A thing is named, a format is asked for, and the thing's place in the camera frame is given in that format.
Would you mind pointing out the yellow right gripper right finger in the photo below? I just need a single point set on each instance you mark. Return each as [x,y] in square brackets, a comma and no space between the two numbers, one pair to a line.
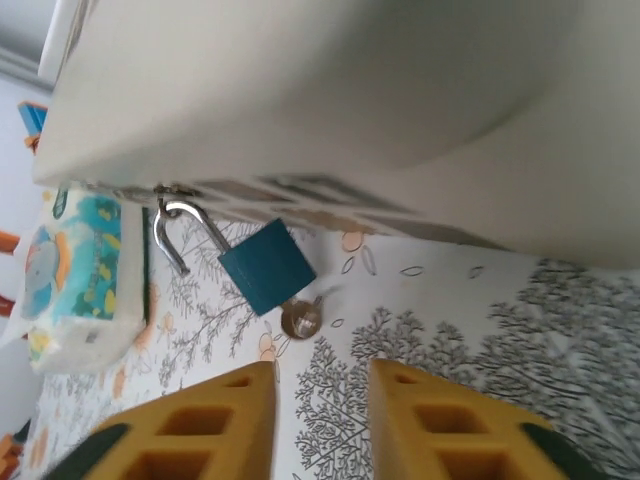
[450,430]

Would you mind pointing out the floral tablecloth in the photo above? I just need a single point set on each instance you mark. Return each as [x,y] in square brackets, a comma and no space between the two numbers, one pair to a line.
[450,325]

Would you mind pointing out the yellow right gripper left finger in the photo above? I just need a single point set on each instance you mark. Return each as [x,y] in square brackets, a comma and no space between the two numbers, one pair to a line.
[200,430]

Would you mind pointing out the blue and orange wall sticker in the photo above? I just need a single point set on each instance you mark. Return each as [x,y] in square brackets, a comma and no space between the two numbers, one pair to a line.
[32,117]

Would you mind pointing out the cream box with picture tiles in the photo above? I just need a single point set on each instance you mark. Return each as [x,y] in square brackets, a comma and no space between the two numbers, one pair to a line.
[300,100]

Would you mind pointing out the blue padlock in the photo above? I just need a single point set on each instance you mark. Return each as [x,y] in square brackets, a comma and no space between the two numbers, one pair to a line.
[267,270]

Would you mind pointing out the wet wipes pack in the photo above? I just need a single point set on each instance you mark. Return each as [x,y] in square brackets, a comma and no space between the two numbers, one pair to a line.
[75,280]

